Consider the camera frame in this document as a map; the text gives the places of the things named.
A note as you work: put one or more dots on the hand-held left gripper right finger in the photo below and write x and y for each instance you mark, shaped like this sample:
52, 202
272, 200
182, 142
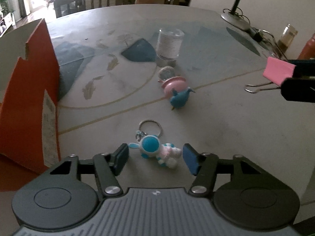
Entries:
190, 159

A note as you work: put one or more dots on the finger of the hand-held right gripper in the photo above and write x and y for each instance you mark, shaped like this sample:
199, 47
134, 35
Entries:
299, 89
304, 65

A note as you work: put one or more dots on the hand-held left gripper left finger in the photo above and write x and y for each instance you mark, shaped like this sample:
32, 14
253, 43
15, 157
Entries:
121, 161

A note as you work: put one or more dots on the pink binder clip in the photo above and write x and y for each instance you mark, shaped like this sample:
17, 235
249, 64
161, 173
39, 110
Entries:
278, 70

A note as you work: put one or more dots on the orange cardboard box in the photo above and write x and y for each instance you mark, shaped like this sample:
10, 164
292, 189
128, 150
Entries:
27, 103

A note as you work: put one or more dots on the orange bottle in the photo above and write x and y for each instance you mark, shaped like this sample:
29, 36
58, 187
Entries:
308, 48

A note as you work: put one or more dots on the glass jar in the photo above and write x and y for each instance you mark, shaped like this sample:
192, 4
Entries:
287, 38

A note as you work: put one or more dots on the black power adapter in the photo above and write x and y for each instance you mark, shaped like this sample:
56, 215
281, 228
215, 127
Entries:
257, 35

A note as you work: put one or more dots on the blue bird toy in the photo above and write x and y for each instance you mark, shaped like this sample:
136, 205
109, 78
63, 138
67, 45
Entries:
181, 99

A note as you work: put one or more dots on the pink snow globe toy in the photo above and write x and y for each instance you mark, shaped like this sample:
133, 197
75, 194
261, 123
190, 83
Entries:
173, 84

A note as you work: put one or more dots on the gooseneck desk lamp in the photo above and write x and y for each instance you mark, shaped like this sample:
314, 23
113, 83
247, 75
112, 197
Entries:
233, 21

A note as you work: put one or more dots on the clear plastic jar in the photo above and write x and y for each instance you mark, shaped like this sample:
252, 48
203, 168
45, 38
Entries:
169, 43

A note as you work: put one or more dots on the wooden media console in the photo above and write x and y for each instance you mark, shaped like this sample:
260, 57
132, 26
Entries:
5, 24

